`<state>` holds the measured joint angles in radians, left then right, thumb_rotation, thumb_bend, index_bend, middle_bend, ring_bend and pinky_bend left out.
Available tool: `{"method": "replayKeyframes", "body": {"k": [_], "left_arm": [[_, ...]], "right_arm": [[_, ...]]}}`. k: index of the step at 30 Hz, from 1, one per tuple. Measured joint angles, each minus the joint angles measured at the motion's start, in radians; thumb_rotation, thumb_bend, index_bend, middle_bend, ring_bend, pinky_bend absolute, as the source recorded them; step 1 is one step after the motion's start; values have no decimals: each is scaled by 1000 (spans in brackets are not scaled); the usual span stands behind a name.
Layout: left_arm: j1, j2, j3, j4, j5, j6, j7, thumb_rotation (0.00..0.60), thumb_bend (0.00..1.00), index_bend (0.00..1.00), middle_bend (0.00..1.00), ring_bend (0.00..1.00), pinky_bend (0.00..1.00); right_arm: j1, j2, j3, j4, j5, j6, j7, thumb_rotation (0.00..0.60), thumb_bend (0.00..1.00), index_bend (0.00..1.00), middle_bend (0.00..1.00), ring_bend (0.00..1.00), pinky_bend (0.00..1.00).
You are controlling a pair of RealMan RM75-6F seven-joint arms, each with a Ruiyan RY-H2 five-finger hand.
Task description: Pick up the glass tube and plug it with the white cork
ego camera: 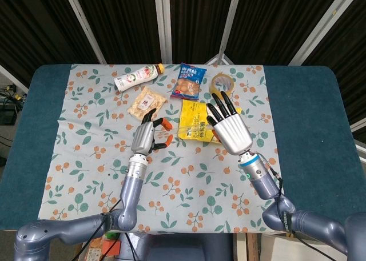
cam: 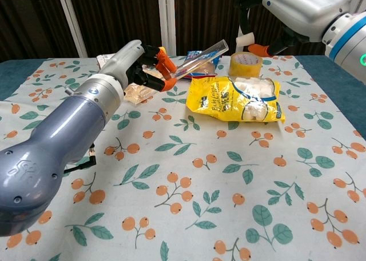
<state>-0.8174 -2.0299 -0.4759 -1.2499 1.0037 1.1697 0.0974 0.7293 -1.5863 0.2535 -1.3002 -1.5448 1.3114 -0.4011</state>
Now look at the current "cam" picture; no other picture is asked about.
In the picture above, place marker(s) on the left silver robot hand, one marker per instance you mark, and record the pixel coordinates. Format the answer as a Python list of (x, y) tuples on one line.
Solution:
[(123, 59)]

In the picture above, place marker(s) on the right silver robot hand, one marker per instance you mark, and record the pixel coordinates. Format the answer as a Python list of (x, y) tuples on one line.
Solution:
[(308, 7)]

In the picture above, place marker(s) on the clear plastic tube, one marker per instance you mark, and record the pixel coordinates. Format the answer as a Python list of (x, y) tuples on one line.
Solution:
[(200, 59)]

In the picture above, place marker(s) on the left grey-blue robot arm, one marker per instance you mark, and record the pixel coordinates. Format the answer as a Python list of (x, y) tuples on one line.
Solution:
[(63, 129)]

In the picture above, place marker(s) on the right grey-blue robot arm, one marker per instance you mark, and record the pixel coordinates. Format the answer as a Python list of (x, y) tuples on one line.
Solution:
[(349, 41)]

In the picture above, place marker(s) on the white drink bottle yellow cap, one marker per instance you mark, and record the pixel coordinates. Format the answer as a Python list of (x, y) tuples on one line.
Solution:
[(103, 60)]

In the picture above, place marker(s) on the clear bag of oat flakes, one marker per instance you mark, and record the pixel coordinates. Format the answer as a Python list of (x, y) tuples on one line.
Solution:
[(137, 94)]

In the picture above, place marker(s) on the dark partition screen panel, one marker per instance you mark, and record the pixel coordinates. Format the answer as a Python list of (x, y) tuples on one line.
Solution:
[(28, 21), (206, 15), (266, 29), (120, 15)]

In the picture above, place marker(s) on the blue snack packet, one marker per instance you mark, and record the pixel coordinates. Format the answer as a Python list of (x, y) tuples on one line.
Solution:
[(207, 69)]

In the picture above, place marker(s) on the clear packing tape roll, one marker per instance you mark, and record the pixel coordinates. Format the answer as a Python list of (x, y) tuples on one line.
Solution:
[(244, 65)]

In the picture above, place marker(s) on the yellow marshmallow bag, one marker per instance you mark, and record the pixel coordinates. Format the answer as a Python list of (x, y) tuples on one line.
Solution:
[(217, 101)]

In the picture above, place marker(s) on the teal felt table cover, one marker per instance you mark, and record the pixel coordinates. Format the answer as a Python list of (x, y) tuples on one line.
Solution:
[(14, 75)]

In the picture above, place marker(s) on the floral fruit print tablecloth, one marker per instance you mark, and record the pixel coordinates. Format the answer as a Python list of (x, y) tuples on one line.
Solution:
[(200, 172)]

